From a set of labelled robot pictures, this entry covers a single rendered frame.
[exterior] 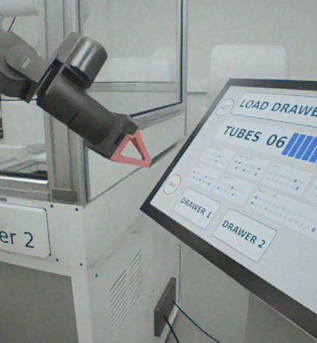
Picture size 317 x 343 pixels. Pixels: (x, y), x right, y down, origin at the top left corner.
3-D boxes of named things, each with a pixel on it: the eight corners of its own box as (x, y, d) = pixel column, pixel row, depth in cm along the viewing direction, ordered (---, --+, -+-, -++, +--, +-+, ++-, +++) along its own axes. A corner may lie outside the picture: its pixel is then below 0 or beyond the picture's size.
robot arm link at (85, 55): (-5, 86, 50) (0, 60, 43) (34, 31, 55) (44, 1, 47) (64, 127, 54) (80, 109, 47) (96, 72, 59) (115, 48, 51)
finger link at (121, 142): (148, 142, 64) (108, 112, 59) (167, 148, 57) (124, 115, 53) (126, 174, 63) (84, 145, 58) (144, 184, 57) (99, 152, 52)
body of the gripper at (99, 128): (112, 116, 60) (77, 90, 56) (138, 122, 51) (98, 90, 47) (90, 148, 59) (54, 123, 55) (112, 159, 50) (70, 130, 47)
